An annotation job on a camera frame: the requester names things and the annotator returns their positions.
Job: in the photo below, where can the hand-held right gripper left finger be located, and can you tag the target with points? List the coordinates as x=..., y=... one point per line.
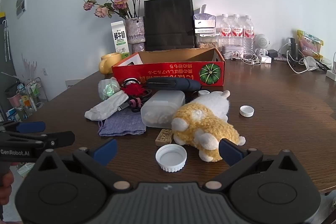
x=106, y=151

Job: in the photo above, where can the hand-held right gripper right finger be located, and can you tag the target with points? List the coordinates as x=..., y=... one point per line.
x=231, y=153

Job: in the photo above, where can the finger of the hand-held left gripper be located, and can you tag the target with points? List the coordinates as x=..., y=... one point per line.
x=61, y=138
x=31, y=126

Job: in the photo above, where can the blue grey fabric pouch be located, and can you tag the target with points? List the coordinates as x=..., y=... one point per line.
x=120, y=125

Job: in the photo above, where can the white cloth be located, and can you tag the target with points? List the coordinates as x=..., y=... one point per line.
x=105, y=108

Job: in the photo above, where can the yellow white plush toy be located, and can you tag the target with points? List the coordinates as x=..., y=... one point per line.
x=199, y=119

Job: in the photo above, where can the large white bottle cap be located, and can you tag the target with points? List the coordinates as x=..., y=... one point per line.
x=170, y=157

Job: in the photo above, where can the greenish plastic bag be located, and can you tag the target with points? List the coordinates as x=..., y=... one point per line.
x=107, y=88

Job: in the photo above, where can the red fabric flower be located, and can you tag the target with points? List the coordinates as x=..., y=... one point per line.
x=134, y=89

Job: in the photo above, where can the translucent plastic container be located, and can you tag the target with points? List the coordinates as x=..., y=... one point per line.
x=160, y=108

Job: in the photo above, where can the navy blue pouch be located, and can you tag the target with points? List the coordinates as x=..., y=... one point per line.
x=173, y=85

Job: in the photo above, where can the red cardboard box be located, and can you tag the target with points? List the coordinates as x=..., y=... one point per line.
x=162, y=73

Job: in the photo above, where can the person's left hand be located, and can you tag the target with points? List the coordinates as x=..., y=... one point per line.
x=6, y=183

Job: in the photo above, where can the white appliance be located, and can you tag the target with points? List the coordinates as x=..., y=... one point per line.
x=73, y=83

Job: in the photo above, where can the yellow mug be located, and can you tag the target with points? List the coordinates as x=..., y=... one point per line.
x=110, y=61

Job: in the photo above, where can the white charger block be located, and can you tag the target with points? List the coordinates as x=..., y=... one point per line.
x=265, y=59

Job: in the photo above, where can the white floral tin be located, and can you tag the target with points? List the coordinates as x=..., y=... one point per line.
x=232, y=52

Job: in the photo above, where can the pink patterned pouch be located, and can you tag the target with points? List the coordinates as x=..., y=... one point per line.
x=281, y=58

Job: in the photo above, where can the black power adapter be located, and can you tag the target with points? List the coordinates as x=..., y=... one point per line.
x=273, y=53

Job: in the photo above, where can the clear container of seeds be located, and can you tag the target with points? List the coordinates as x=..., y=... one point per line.
x=206, y=44

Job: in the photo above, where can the white green milk carton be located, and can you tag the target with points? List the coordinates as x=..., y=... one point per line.
x=120, y=39

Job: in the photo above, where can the white round robot speaker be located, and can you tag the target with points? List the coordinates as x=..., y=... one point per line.
x=262, y=41

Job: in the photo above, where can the white face mask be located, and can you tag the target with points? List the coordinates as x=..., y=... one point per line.
x=311, y=64

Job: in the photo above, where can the purple textured vase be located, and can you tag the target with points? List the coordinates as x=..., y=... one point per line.
x=134, y=29

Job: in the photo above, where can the white flat box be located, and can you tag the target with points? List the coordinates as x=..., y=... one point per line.
x=204, y=30

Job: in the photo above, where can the white plug adapter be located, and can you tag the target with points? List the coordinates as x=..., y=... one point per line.
x=331, y=75

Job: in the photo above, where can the yellow snack bag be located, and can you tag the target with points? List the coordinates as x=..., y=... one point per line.
x=309, y=44

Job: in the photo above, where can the purple white plastic packet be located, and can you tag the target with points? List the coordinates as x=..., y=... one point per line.
x=204, y=20

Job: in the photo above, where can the black paper bag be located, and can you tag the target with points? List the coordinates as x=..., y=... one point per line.
x=168, y=22

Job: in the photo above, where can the white wall socket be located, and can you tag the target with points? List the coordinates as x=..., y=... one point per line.
x=45, y=71

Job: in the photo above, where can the dark wall board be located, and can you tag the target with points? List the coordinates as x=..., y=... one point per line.
x=5, y=50

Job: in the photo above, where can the white wall panel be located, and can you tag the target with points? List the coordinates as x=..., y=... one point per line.
x=21, y=3

